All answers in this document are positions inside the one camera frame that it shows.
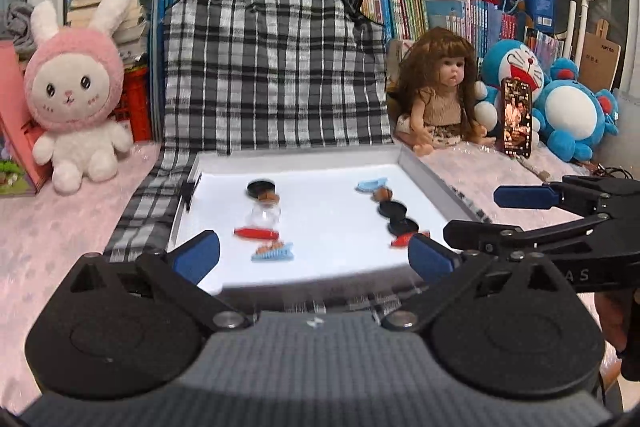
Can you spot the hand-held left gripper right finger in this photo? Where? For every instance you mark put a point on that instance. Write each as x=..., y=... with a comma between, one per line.
x=432, y=257

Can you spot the blue white round plush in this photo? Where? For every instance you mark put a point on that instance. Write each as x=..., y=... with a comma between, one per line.
x=575, y=112

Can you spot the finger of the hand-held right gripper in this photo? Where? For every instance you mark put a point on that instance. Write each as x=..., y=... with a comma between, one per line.
x=500, y=239
x=525, y=197

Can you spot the blue robot cat plush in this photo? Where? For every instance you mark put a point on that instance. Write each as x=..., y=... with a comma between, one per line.
x=515, y=64

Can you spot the grey cloth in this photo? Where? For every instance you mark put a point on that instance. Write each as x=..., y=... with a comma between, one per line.
x=17, y=24

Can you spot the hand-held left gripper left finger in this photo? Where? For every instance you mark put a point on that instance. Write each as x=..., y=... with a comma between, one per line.
x=195, y=254

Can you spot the brown-haired doll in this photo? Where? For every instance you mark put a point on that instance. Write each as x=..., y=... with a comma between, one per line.
x=440, y=92

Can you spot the smartphone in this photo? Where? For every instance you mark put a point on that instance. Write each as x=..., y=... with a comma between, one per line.
x=516, y=117

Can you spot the red plastic crate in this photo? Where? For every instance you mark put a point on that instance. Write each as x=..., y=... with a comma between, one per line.
x=135, y=107

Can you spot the small black binder clip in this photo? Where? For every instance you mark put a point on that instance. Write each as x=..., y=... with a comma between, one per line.
x=189, y=196

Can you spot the black white plaid cloth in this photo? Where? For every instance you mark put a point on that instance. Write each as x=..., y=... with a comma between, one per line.
x=270, y=72

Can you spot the pink miniature house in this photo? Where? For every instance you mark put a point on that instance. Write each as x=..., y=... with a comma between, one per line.
x=15, y=142

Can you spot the white cardboard box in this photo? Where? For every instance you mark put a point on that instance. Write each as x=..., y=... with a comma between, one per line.
x=325, y=217

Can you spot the brown nut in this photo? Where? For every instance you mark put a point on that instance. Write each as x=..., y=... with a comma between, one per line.
x=270, y=197
x=384, y=194

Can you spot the red pen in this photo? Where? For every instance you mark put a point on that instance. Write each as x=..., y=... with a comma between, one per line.
x=407, y=239

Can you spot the black round lid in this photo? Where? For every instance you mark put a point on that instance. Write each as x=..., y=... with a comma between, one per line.
x=391, y=208
x=404, y=226
x=261, y=188

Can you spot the row of colourful books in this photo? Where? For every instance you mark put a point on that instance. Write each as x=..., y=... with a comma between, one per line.
x=450, y=17

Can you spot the brown cardboard board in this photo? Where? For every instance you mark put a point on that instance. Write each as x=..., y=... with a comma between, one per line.
x=600, y=54

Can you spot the pink bunny plush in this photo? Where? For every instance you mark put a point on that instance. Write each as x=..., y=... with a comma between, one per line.
x=75, y=107

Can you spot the row of thin blue books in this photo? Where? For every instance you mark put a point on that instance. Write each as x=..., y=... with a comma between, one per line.
x=167, y=57

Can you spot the red bottle-shaped toy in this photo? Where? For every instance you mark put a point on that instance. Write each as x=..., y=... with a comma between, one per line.
x=256, y=233

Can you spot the white plastic pipe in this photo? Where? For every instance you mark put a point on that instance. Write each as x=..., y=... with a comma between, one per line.
x=577, y=17

